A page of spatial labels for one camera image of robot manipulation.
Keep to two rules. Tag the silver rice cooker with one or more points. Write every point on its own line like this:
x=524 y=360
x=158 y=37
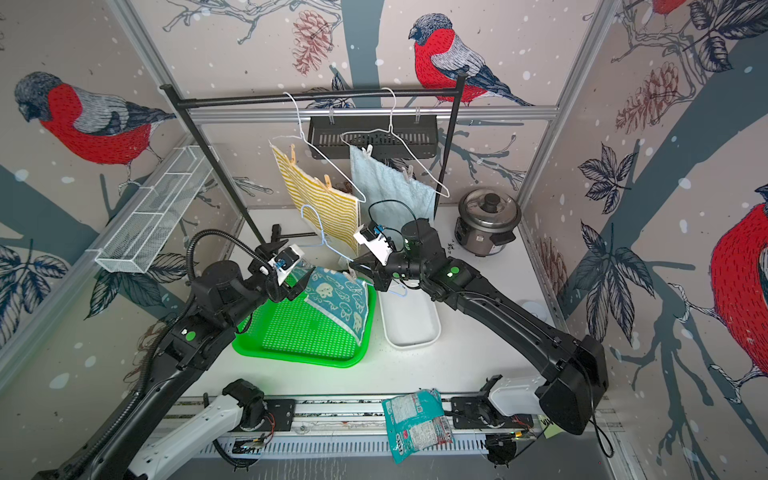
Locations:
x=486 y=222

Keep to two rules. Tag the white rectangular tray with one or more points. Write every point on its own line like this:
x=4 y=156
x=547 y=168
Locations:
x=410 y=318

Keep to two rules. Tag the green plastic basket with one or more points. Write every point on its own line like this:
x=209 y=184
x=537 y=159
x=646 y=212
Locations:
x=294 y=331

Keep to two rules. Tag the black wall basket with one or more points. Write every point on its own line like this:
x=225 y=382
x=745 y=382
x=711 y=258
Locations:
x=419 y=131

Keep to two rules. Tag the yellow striped towel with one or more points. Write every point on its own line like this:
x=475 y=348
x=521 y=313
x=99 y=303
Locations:
x=334 y=212

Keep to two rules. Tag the teal snack packet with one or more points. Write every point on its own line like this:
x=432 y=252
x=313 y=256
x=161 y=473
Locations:
x=415 y=422

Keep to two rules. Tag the light blue wire hanger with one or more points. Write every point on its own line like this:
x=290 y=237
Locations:
x=324 y=242

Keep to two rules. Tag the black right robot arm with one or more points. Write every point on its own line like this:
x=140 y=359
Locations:
x=574 y=370

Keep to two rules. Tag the light blue towel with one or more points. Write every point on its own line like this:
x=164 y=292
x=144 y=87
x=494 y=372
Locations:
x=398 y=199

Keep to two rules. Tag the yellow green packet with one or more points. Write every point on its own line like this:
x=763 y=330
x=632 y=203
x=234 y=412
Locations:
x=550 y=429

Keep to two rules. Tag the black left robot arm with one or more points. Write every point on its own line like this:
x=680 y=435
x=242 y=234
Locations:
x=219 y=308

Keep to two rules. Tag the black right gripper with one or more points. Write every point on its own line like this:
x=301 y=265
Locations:
x=379 y=272

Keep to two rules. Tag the white hanger with blue towel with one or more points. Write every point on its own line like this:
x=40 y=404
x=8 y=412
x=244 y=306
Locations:
x=391 y=140

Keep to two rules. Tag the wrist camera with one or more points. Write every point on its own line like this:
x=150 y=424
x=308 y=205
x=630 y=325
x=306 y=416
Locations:
x=371 y=235
x=285 y=261

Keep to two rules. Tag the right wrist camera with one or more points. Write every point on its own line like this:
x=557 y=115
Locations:
x=371 y=235

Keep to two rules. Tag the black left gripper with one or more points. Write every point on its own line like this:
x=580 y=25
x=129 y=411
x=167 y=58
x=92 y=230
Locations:
x=300 y=285

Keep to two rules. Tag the teal patterned towel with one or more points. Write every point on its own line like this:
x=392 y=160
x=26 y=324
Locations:
x=343 y=300

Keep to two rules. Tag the white hanger with yellow towel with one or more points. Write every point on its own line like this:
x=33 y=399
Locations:
x=360 y=197

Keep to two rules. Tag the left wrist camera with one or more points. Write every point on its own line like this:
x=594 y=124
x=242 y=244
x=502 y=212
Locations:
x=285 y=261

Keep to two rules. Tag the white wire mesh shelf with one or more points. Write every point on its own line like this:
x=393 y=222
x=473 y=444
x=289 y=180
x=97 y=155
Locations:
x=141 y=237

